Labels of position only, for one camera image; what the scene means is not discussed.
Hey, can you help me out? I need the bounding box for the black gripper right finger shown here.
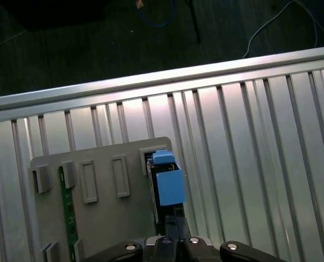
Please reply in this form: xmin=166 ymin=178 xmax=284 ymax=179
xmin=175 ymin=207 xmax=281 ymax=262

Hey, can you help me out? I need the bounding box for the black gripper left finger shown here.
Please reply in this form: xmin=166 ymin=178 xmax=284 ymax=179
xmin=82 ymin=215 xmax=179 ymax=262

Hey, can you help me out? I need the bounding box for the grey parts rack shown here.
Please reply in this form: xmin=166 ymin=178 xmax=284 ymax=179
xmin=28 ymin=136 xmax=179 ymax=262

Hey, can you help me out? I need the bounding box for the green RAM stick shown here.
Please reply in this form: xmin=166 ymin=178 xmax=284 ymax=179
xmin=58 ymin=166 xmax=80 ymax=262

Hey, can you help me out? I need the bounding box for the white floor cable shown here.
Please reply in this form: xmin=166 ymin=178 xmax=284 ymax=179
xmin=243 ymin=0 xmax=324 ymax=58

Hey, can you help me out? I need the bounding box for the hard disk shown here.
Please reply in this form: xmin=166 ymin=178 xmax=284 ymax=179
xmin=145 ymin=150 xmax=191 ymax=238

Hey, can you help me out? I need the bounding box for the blue floor cable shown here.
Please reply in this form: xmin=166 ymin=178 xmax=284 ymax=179
xmin=136 ymin=2 xmax=179 ymax=28

